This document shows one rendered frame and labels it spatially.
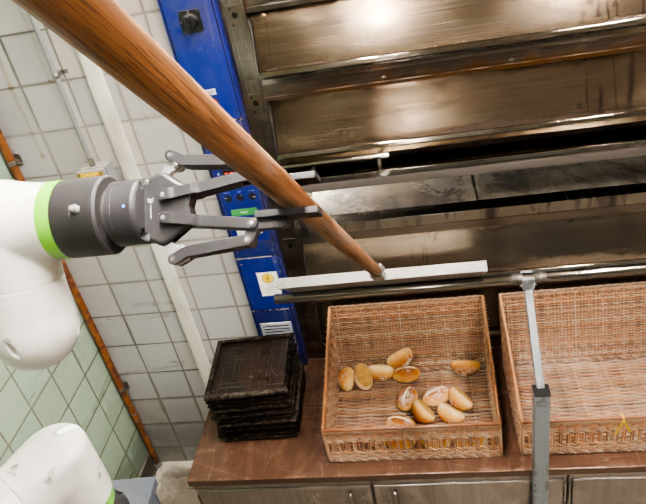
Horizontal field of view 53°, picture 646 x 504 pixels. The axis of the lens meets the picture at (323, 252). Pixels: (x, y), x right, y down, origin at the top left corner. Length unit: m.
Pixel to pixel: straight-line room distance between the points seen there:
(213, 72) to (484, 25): 0.77
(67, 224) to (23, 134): 1.58
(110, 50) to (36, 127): 1.96
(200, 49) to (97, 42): 1.64
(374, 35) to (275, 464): 1.38
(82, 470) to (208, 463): 1.06
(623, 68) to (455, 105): 0.47
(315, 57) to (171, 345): 1.30
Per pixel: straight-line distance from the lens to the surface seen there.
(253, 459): 2.29
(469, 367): 2.35
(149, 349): 2.70
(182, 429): 3.01
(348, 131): 2.01
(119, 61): 0.35
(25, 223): 0.79
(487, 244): 2.24
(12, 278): 0.82
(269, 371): 2.23
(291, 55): 1.94
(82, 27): 0.32
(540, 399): 1.85
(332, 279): 1.71
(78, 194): 0.76
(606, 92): 2.06
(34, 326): 0.83
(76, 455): 1.30
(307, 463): 2.23
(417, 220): 2.16
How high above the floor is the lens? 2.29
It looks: 33 degrees down
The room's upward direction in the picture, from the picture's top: 12 degrees counter-clockwise
